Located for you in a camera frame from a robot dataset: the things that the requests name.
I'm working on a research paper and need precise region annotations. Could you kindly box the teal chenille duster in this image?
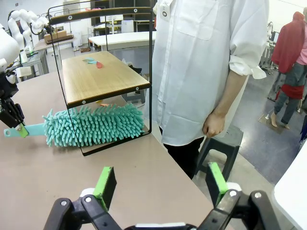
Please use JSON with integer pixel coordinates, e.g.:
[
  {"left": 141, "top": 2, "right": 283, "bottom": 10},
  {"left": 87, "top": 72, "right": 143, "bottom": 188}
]
[{"left": 3, "top": 103, "right": 146, "bottom": 148}]

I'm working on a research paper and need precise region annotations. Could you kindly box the flat cardboard box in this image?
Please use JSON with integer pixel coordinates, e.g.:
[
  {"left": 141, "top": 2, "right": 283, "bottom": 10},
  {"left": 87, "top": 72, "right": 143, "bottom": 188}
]
[{"left": 44, "top": 30, "right": 74, "bottom": 45}]

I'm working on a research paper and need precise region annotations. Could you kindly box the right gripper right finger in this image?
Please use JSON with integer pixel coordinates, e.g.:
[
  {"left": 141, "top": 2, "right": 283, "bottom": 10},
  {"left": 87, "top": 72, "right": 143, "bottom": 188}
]
[{"left": 197, "top": 162, "right": 282, "bottom": 230}]

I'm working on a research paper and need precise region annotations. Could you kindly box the dark grey plastic stool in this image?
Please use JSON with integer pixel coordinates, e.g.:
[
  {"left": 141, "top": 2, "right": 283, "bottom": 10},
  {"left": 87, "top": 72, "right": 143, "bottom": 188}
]
[{"left": 195, "top": 126, "right": 244, "bottom": 186}]

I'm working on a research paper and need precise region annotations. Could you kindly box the person left hand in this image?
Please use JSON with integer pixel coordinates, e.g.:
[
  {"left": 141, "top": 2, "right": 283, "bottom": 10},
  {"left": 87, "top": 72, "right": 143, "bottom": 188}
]
[{"left": 202, "top": 112, "right": 227, "bottom": 138}]

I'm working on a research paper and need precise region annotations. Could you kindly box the white name badge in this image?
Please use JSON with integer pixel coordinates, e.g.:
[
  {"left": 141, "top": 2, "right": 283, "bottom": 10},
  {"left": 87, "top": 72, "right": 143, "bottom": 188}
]
[{"left": 160, "top": 0, "right": 174, "bottom": 18}]

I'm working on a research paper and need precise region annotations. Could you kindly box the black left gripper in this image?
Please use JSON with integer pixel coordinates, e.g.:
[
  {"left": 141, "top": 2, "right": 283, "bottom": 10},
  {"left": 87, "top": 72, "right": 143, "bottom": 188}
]
[{"left": 0, "top": 70, "right": 30, "bottom": 139}]

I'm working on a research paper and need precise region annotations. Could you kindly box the person left forearm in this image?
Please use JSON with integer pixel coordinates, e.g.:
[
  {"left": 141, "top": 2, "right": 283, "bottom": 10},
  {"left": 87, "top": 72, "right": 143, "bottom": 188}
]
[{"left": 211, "top": 69, "right": 250, "bottom": 118}]

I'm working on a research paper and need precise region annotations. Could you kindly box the two-tier wood metal shelf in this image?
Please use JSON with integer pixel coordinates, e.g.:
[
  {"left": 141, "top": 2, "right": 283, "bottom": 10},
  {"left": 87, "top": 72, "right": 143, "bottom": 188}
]
[{"left": 47, "top": 6, "right": 154, "bottom": 157}]

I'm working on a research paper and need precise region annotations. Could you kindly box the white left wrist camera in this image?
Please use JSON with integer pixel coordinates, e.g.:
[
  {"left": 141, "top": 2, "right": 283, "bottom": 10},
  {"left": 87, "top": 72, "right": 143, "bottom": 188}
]
[{"left": 0, "top": 57, "right": 18, "bottom": 84}]

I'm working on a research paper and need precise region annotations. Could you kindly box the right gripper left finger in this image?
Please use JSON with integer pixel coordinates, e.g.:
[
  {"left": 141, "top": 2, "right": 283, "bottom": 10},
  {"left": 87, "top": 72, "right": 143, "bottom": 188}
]
[{"left": 44, "top": 166, "right": 135, "bottom": 230}]

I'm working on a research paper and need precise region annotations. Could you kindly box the grey roller conveyor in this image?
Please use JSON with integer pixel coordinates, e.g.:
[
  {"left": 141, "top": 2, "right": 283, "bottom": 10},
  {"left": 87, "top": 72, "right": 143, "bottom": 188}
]
[{"left": 23, "top": 50, "right": 50, "bottom": 77}]

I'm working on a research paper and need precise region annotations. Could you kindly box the person in white shirt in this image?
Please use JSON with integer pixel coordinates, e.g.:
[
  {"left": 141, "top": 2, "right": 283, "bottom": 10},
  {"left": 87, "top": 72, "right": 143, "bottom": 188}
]
[{"left": 151, "top": 0, "right": 270, "bottom": 181}]

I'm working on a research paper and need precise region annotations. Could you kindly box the large white side table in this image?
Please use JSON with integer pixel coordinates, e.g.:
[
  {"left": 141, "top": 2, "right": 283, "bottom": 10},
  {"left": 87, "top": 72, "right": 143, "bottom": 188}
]
[{"left": 273, "top": 141, "right": 307, "bottom": 230}]

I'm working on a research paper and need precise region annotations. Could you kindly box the long white background table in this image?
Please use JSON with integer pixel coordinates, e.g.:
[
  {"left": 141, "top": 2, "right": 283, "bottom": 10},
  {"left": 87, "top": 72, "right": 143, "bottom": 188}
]
[{"left": 88, "top": 31, "right": 157, "bottom": 52}]

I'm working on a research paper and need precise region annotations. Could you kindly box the white air purifier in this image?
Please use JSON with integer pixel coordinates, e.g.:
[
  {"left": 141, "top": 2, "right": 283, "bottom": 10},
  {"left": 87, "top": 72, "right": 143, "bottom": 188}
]
[{"left": 121, "top": 20, "right": 134, "bottom": 33}]

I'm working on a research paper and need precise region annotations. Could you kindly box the person in red hijab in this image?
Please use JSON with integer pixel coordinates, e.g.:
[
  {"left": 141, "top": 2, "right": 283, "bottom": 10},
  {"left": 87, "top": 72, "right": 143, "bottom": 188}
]
[{"left": 270, "top": 11, "right": 307, "bottom": 130}]

